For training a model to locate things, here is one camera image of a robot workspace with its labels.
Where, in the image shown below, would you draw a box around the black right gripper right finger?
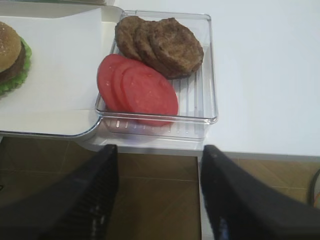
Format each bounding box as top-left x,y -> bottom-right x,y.
201,145 -> 320,240

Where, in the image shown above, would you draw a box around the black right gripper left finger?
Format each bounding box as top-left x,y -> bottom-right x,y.
0,144 -> 119,240

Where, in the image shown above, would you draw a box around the sesame top bun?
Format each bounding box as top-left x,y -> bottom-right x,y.
0,21 -> 22,73

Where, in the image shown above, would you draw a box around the white metal tray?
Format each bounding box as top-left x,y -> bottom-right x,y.
0,1 -> 122,137

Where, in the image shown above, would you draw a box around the right red tomato slice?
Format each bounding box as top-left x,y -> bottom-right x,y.
120,66 -> 179,116

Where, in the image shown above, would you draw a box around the red tomato slice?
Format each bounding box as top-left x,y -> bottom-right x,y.
112,59 -> 144,112
120,66 -> 179,116
97,54 -> 125,112

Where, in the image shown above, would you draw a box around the green lettuce leaf on stack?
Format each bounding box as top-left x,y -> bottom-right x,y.
0,37 -> 32,96

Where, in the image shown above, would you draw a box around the left red tomato slice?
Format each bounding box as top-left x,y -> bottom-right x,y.
97,54 -> 125,112

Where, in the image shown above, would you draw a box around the clear bin patties and tomatoes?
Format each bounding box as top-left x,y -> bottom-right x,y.
95,10 -> 218,140

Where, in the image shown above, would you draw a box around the middle red tomato slice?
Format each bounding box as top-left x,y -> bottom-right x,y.
112,59 -> 144,112

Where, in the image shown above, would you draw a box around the brown burger patty on stack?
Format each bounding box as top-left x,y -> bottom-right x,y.
0,41 -> 26,84

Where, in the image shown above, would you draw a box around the white parchment paper sheet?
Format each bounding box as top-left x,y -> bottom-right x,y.
0,8 -> 103,115

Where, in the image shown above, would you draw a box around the right brown patty in bin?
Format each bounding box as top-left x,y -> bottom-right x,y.
149,17 -> 204,76

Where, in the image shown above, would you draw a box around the brown patty in bin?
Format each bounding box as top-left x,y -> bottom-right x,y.
115,16 -> 146,62
133,21 -> 165,74
149,17 -> 204,76

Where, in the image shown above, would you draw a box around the left brown patty in bin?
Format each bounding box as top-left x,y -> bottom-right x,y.
115,16 -> 146,62

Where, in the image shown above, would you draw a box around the middle brown patty in bin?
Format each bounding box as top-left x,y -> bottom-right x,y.
133,21 -> 165,74

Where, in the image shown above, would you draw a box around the dark cable on floor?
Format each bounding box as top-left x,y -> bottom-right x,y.
308,168 -> 320,208

